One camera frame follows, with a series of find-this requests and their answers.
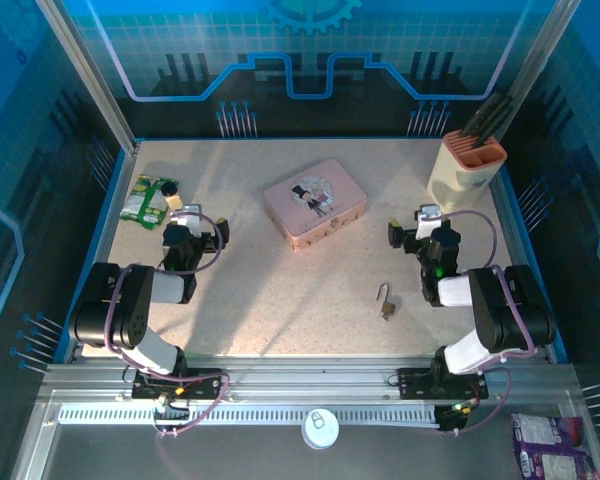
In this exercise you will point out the purple snack bag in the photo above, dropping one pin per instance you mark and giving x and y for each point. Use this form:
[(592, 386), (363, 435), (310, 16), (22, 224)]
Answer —
[(550, 445)]

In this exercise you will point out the pink tin box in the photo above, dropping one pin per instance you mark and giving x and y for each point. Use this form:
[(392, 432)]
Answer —
[(315, 200)]

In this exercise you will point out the beige knife block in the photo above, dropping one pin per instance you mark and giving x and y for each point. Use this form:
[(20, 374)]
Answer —
[(455, 175)]

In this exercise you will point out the green snack bag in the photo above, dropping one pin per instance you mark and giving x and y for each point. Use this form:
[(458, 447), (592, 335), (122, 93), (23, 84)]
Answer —
[(147, 200)]

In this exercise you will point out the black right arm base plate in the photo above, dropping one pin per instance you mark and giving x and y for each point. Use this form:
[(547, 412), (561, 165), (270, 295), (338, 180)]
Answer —
[(415, 384)]

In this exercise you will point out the wooden block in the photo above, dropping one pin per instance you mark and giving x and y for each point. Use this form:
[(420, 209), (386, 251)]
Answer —
[(172, 201)]

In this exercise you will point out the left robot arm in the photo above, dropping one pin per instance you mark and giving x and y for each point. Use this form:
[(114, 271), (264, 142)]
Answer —
[(130, 305)]

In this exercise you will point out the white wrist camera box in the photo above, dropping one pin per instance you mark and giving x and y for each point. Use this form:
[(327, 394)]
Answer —
[(426, 220), (187, 217)]

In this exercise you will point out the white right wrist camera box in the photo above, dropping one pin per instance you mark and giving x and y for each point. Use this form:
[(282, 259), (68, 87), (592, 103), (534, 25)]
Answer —
[(426, 220)]

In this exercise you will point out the black round cap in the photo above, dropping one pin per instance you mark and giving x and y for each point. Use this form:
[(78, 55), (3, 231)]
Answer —
[(169, 188)]

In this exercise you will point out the brass padlock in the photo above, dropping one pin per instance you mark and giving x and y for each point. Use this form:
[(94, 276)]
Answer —
[(389, 307)]

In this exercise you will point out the aluminium frame rail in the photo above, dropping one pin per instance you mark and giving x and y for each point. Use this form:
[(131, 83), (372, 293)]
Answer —
[(310, 375)]

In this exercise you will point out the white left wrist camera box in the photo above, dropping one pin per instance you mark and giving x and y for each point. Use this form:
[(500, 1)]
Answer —
[(187, 217)]

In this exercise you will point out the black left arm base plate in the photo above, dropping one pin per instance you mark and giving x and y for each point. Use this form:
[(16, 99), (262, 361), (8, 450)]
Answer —
[(205, 384)]

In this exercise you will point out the white round lid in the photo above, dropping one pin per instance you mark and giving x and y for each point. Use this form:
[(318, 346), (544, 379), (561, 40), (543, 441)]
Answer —
[(320, 428)]

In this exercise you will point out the aluminium frame post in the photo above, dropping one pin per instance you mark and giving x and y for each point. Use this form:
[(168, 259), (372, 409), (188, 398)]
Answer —
[(87, 75), (540, 60)]

